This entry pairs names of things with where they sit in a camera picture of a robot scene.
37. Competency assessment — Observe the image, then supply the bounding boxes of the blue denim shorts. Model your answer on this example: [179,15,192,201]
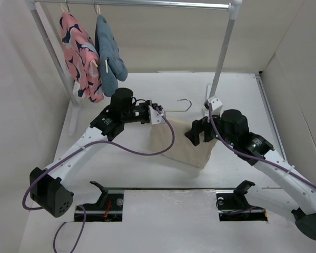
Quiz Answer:
[98,15,128,97]

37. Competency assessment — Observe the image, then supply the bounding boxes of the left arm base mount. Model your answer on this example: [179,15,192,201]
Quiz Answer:
[74,181,124,222]

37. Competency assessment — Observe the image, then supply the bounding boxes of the metal clothes rack frame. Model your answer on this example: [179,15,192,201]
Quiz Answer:
[23,0,244,137]

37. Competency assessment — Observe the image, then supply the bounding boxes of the beige trousers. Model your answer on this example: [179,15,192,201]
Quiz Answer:
[149,118,217,169]

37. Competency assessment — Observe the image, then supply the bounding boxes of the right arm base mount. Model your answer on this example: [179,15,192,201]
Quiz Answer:
[216,180,268,222]

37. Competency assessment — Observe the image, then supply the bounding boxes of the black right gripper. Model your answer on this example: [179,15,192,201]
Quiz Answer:
[184,109,237,147]

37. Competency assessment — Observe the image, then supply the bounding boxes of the pink patterned shorts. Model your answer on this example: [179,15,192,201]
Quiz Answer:
[59,12,104,103]

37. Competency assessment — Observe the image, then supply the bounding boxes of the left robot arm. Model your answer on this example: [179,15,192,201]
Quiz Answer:
[27,88,165,218]

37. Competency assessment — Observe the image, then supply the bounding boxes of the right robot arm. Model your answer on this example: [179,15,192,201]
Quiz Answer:
[185,96,316,241]

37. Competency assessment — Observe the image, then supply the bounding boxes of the wooden hanger with pink shorts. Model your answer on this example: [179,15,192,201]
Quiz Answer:
[60,1,101,69]

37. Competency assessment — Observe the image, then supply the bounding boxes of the wooden hanger with denim shorts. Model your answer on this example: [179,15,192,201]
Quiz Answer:
[93,1,108,74]

